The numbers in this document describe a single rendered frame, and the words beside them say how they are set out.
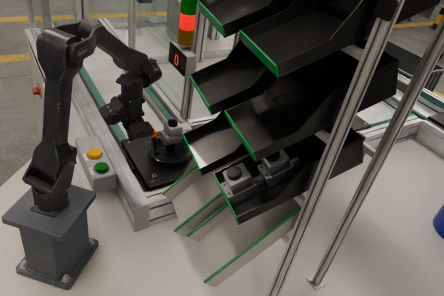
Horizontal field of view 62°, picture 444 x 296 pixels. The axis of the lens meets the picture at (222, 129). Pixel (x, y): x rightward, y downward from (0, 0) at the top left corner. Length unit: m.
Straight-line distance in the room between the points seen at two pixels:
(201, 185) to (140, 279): 0.28
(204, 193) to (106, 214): 0.34
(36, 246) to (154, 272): 0.30
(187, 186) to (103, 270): 0.30
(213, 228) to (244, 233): 0.09
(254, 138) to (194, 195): 0.37
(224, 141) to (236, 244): 0.24
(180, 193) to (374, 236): 0.66
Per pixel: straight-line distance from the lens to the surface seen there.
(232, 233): 0.91
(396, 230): 1.40
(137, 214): 1.08
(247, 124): 0.70
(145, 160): 1.19
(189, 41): 1.24
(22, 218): 0.94
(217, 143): 0.88
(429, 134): 1.91
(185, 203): 1.00
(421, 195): 1.61
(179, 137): 1.16
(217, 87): 0.79
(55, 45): 0.76
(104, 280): 1.05
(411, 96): 0.76
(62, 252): 0.97
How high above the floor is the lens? 1.74
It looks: 34 degrees down
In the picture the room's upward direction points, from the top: 11 degrees clockwise
